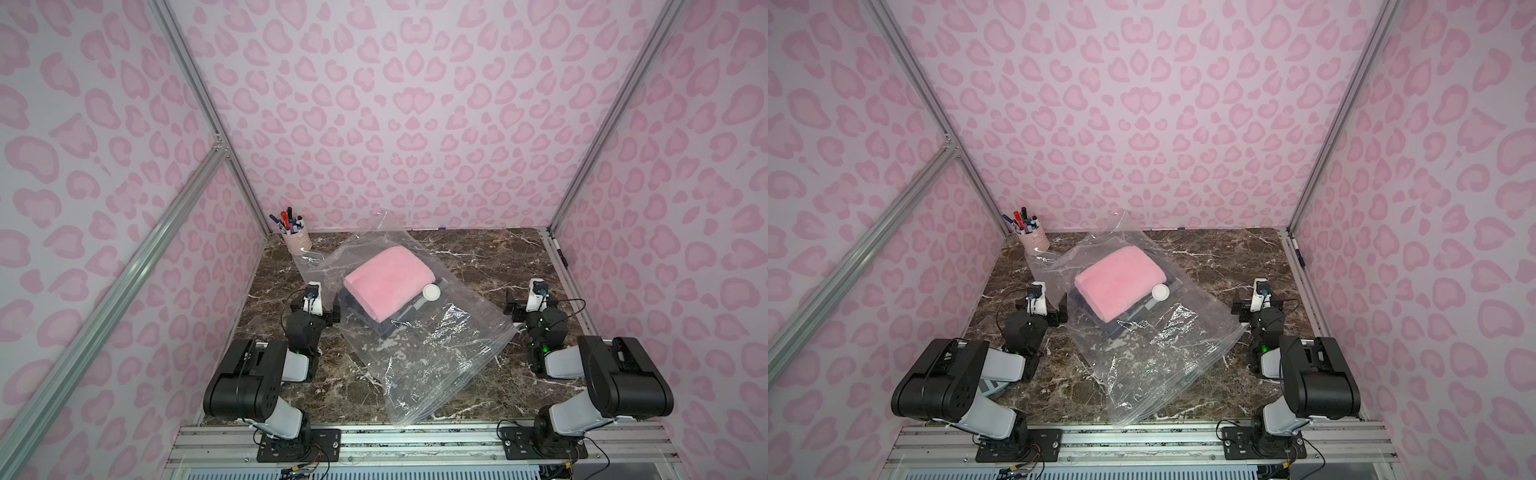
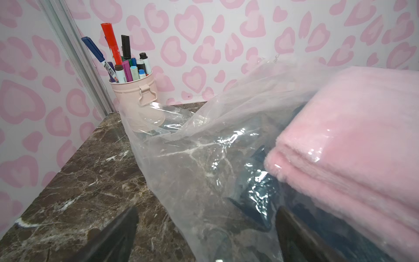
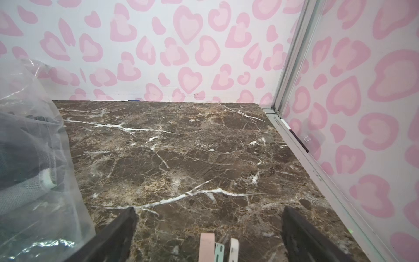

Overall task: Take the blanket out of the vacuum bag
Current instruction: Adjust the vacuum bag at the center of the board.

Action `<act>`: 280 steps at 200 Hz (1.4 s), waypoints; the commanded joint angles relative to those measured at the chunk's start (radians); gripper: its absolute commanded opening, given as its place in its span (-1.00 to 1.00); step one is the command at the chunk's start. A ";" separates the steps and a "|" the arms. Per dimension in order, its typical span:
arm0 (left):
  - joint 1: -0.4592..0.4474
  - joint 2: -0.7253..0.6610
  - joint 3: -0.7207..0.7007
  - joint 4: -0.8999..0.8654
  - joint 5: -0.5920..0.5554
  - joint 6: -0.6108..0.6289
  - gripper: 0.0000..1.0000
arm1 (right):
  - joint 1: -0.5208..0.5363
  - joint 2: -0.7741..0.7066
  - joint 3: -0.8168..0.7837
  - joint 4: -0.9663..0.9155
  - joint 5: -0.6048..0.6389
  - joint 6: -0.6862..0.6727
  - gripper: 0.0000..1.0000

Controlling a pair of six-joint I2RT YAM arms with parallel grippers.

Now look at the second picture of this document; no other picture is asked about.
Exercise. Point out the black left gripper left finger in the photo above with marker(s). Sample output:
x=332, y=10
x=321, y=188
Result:
x=114, y=243

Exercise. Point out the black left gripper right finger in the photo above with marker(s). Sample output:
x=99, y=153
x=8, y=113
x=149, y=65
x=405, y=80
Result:
x=298, y=243

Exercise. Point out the dark blue striped blanket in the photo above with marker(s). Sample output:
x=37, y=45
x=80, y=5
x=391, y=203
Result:
x=259, y=195

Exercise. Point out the clear plastic vacuum bag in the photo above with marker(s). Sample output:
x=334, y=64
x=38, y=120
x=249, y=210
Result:
x=193, y=160

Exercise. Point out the pink fluffy blanket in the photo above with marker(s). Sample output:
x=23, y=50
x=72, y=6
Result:
x=354, y=149

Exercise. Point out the pink pen holder cup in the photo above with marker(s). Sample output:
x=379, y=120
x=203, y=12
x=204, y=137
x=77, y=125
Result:
x=139, y=104

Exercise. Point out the black marker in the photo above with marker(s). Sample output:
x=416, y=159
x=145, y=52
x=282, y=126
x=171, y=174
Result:
x=126, y=47

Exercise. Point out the blue marker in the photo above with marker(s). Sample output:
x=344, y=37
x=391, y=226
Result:
x=100, y=57

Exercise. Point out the red marker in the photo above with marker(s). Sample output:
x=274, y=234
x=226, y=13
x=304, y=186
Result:
x=112, y=43

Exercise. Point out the aluminium corner post left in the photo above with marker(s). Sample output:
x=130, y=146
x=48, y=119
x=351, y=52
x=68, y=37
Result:
x=59, y=17

